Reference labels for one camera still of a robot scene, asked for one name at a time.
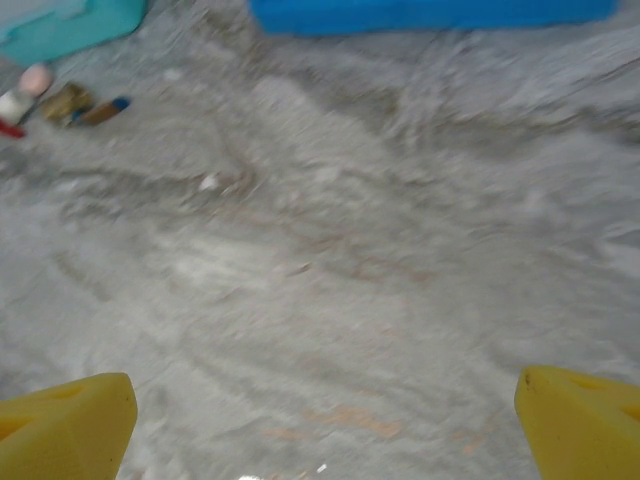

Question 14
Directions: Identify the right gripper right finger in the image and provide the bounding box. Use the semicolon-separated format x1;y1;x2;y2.
514;364;640;480

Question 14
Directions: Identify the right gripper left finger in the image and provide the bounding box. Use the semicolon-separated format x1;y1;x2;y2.
0;372;139;480

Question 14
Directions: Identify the teal storage box with handle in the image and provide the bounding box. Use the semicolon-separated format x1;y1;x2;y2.
0;0;150;67

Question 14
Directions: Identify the blue divided plastic bin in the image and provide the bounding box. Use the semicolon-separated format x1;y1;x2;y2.
248;0;620;37

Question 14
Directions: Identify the brass pipe fitting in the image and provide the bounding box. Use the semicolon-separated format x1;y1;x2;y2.
39;82;96;124

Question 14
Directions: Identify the white valve with red handle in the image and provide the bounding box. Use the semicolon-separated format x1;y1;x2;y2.
0;89;39;139

